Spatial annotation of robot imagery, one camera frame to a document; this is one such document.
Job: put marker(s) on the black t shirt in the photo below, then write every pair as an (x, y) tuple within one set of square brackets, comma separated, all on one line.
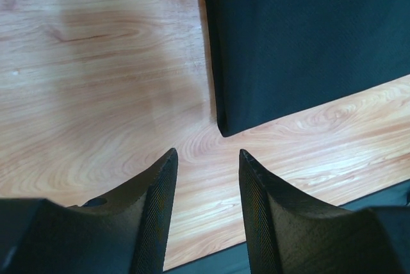
[(272, 58)]

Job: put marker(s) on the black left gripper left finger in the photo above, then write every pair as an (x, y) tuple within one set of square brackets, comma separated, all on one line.
[(124, 230)]

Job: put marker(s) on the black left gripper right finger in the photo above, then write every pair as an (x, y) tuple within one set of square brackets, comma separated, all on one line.
[(289, 231)]

